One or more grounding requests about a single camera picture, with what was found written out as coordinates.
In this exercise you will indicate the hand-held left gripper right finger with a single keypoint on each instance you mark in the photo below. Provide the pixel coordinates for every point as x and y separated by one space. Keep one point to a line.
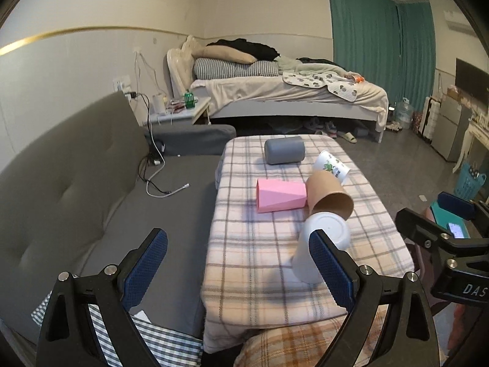
330 271

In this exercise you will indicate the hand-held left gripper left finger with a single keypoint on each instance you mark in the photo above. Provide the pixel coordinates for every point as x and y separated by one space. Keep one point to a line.
147 263

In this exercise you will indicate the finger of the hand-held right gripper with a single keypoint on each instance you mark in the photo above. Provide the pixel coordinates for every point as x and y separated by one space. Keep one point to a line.
456 203
418 227

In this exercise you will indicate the plain white cup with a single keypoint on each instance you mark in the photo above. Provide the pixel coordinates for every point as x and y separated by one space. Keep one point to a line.
330 223

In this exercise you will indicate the brown paper cup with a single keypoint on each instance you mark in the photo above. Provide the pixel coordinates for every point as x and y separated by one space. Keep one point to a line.
324 189

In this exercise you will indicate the white cup with green print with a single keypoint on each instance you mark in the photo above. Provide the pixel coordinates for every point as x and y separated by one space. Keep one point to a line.
330 166

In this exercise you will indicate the teal mat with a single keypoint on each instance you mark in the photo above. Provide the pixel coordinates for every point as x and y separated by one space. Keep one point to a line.
443 216

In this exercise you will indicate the teal laundry basket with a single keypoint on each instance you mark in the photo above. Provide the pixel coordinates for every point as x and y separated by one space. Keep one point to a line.
468 181

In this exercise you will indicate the smartphone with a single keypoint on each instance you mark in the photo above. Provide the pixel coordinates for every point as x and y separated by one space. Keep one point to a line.
456 230

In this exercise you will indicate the white side table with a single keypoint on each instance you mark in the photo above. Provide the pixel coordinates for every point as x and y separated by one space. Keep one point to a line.
475 137

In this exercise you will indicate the grey cabinet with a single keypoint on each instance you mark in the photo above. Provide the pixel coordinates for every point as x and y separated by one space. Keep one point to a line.
452 130

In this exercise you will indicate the blue checked cloth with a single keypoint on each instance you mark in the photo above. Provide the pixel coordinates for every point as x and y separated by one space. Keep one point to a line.
168 340

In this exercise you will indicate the plaid table cover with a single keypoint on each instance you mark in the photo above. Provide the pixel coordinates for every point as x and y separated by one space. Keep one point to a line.
252 252

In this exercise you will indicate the orange plaid cloth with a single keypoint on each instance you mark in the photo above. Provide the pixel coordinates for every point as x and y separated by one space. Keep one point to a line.
282 346

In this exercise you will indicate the pink box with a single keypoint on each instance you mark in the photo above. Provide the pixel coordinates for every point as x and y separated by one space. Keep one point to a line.
279 198

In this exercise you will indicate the clear water jug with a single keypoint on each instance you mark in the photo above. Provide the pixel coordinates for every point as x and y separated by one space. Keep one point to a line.
404 112

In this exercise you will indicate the grey sofa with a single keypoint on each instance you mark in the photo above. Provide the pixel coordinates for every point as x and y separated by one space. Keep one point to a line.
76 183

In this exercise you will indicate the pale green slipper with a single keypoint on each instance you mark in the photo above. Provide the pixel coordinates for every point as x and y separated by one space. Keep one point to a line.
347 137

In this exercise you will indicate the black television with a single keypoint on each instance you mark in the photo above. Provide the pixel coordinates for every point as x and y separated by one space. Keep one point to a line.
472 80

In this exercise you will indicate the grey cylinder bolster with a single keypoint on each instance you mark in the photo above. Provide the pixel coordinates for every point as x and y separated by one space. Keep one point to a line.
284 150

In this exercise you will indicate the shoes under bed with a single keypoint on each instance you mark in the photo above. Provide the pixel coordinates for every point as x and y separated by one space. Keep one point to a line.
323 124

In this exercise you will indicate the white nightstand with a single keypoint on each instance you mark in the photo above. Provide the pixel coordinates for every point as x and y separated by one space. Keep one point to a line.
179 112

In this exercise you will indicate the white cylinder container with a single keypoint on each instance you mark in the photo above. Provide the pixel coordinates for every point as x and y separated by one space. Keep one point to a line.
158 104

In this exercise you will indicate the green soda can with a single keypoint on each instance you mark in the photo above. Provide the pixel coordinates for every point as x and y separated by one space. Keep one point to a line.
188 100

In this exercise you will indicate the patterned quilt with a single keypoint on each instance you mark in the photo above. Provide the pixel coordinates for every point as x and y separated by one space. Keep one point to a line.
319 82

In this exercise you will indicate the white air conditioner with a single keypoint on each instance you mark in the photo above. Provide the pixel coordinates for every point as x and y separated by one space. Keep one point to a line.
458 21

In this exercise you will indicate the pale green blanket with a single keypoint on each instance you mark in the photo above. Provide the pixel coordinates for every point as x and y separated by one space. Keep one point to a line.
317 68

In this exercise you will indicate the bed with beige sheet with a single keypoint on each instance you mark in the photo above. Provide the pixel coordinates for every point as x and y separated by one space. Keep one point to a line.
267 91

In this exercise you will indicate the teal curtain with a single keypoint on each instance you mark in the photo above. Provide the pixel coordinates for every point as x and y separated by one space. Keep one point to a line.
363 34

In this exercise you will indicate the white headboard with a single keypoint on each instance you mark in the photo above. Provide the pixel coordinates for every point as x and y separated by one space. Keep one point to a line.
177 67

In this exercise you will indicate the striped pillow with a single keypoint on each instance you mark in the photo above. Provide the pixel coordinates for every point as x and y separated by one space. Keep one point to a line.
235 68

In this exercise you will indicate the beige pillow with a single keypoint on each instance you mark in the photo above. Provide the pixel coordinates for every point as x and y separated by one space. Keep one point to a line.
227 54

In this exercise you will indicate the black clothing pile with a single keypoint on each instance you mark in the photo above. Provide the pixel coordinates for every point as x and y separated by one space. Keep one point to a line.
250 47

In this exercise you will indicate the white wall socket strip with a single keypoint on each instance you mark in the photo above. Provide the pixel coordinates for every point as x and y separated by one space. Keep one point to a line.
122 84

